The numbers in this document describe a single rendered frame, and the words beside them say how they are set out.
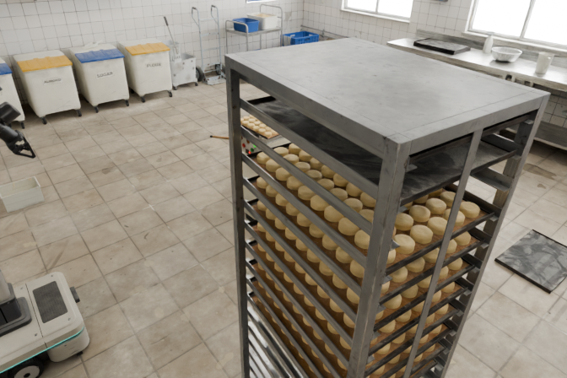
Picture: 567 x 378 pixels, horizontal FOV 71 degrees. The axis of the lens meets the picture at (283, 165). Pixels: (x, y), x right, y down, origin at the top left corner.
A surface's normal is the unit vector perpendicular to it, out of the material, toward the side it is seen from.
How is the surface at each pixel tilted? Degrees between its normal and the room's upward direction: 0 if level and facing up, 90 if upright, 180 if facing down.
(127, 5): 90
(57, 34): 90
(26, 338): 0
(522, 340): 0
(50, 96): 93
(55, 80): 92
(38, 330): 0
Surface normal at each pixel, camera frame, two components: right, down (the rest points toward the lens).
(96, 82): 0.59, 0.46
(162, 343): 0.02, -0.87
